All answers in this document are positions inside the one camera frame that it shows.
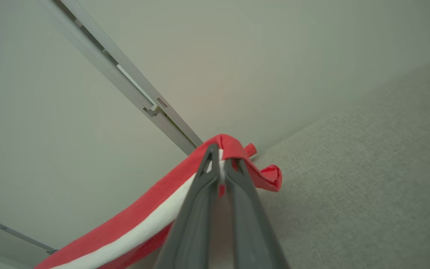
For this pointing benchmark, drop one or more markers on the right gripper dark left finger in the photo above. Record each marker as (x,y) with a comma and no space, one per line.
(189,239)

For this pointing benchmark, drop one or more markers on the red and white basketball jersey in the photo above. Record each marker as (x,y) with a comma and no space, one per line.
(125,235)

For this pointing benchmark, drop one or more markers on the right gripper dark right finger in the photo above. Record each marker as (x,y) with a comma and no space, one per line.
(254,239)

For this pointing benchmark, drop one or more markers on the thin grey wall rail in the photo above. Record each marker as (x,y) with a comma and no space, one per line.
(13,232)

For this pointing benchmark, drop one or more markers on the grey partition post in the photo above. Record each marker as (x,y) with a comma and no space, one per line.
(192,135)
(177,136)

